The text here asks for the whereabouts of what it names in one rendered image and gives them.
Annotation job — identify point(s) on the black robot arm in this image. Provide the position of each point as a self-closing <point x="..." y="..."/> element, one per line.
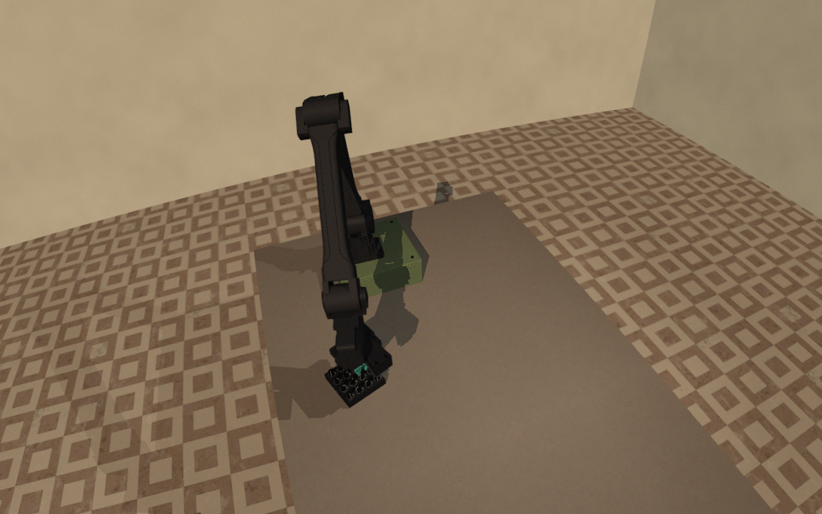
<point x="345" y="303"/>

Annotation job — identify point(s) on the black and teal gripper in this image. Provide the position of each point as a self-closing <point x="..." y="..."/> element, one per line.
<point x="358" y="369"/>

